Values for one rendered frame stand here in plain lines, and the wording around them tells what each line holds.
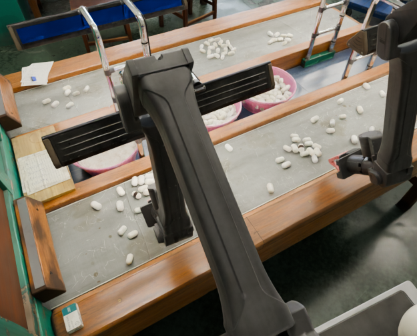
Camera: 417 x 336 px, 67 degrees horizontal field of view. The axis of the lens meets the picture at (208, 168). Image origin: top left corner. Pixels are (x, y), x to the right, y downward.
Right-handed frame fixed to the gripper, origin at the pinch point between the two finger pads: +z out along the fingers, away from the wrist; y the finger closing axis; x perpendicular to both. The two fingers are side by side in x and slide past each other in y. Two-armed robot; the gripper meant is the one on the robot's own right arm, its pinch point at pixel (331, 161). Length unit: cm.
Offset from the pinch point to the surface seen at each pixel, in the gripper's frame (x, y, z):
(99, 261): 1, 78, 11
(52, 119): -42, 76, 62
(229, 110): -23.3, 10.6, 40.2
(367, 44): -31.9, -21.3, -3.3
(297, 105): -16.9, -13.3, 27.0
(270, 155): -4.9, 11.1, 17.4
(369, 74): -18, -55, 27
